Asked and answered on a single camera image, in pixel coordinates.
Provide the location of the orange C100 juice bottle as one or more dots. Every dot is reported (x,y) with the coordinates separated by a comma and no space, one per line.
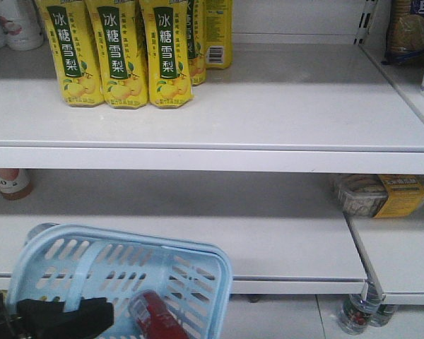
(15,183)

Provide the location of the yellow pear drink bottle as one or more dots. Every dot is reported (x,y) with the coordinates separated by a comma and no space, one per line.
(165,24)
(218,22)
(117,27)
(72,43)
(196,41)

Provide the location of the white metal shelf unit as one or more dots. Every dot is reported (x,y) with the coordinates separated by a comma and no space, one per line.
(245,165)

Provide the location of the red aluminium coke bottle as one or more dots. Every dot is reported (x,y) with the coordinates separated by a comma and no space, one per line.
(152,317)

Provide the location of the clear water bottle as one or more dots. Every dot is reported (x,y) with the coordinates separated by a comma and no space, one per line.
(383,315)
(355,313)

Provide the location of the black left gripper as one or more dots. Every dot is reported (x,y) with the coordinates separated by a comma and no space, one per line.
(43,319)

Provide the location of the clear box of biscuits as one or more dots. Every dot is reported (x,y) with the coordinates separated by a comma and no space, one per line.
(378,195)

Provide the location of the light blue plastic basket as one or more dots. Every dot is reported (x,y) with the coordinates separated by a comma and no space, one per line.
(69,262)

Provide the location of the brown biscuit bag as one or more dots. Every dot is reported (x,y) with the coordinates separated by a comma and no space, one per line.
(405,33)

